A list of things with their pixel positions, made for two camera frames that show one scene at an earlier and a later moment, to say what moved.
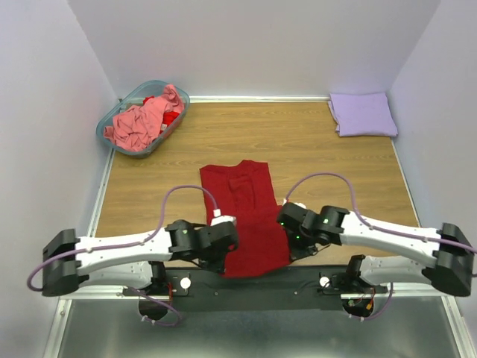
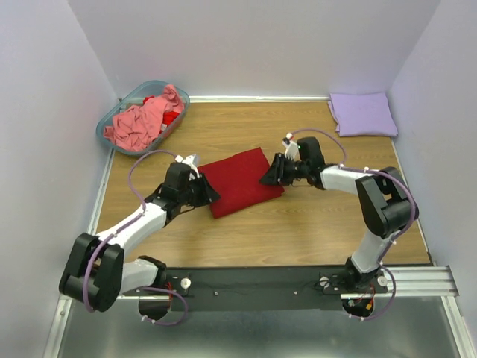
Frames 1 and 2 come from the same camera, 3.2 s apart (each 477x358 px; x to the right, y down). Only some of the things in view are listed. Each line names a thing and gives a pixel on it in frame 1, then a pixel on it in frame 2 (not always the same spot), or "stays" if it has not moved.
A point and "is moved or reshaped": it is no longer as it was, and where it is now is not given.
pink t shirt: [136, 127] stays
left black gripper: [218, 266] → [206, 191]
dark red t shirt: [244, 189] is moved or reshaped
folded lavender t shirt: [362, 115] stays
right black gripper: [294, 250] → [274, 174]
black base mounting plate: [209, 289] stays
